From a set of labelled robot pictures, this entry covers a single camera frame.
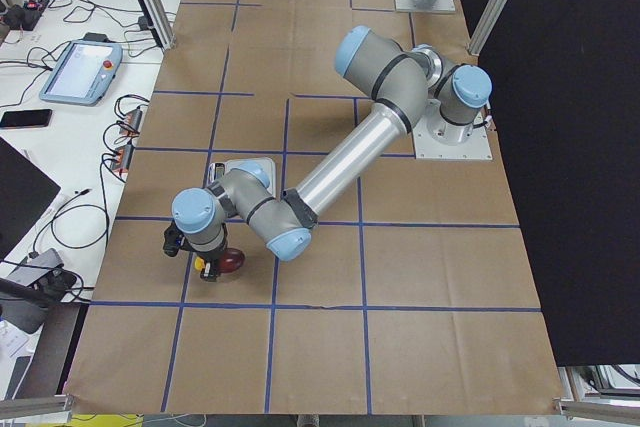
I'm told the blue teach pendant tablet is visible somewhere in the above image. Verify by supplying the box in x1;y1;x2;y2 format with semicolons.
39;40;123;106

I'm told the black power strip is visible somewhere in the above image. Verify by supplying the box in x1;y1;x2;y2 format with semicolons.
1;0;49;31

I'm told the black smartphone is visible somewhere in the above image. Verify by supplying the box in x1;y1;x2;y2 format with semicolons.
0;109;53;129

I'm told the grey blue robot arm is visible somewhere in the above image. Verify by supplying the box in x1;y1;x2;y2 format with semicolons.
163;26;493;281

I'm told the orange usb hub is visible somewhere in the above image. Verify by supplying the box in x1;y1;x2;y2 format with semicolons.
110;108;143;175

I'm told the black laptop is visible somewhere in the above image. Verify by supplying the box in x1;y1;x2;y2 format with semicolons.
0;139;60;258

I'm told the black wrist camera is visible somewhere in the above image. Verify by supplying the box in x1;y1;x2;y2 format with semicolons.
162;221;184;257

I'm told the grey adapter dock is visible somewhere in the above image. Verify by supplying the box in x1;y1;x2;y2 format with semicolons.
7;248;64;286

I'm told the red mango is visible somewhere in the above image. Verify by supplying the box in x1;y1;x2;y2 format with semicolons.
217;248;245;274

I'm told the black curtain panel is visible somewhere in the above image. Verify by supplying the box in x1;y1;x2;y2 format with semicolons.
479;0;639;365

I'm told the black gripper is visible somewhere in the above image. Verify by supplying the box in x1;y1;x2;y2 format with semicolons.
193;253;220;282

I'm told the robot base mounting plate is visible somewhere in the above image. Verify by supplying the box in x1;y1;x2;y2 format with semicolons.
412;99;493;161

